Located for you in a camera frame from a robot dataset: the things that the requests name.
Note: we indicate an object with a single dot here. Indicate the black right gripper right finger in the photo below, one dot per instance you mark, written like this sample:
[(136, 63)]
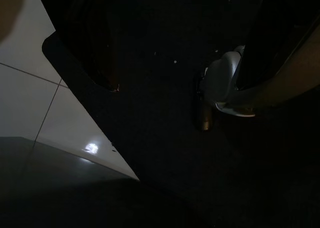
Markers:
[(270, 25)]

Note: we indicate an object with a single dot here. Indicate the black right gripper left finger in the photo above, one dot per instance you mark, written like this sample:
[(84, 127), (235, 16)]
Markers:
[(95, 38)]

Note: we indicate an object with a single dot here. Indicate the black floor mat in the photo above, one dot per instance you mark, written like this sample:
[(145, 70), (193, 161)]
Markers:
[(162, 125)]

